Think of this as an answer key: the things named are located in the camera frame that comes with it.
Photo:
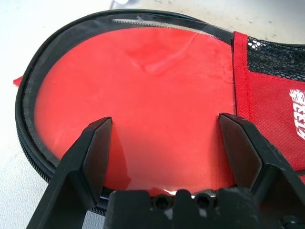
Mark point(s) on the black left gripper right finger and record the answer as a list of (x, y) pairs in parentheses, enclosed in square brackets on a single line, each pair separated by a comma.
[(257, 162)]

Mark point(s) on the red ping-pong paddle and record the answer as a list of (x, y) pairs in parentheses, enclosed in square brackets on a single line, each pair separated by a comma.
[(143, 95)]

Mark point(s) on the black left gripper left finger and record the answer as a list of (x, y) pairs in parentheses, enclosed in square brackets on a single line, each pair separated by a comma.
[(76, 171)]

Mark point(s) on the red black paddle case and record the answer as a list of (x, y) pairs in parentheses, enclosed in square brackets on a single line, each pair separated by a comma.
[(262, 100)]

